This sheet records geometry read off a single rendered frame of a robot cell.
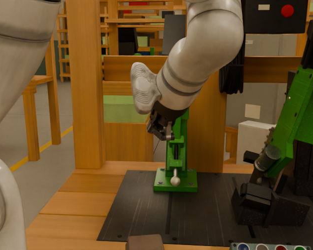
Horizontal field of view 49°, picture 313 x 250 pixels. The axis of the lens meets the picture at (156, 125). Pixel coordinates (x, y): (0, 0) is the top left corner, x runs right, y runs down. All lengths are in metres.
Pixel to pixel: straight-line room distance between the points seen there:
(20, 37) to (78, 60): 0.92
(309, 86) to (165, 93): 0.37
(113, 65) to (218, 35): 0.86
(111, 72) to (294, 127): 0.69
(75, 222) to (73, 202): 0.11
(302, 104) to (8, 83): 0.65
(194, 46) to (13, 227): 0.29
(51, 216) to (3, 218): 0.60
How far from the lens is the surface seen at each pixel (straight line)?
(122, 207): 0.94
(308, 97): 0.81
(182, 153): 1.03
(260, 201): 0.86
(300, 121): 0.82
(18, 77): 0.28
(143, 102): 0.54
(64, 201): 1.04
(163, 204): 0.95
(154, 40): 7.88
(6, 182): 0.38
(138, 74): 0.56
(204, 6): 0.44
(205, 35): 0.41
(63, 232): 0.90
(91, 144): 1.23
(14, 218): 0.40
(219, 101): 1.15
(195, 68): 0.47
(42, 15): 0.27
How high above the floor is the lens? 1.34
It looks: 14 degrees down
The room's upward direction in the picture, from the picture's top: straight up
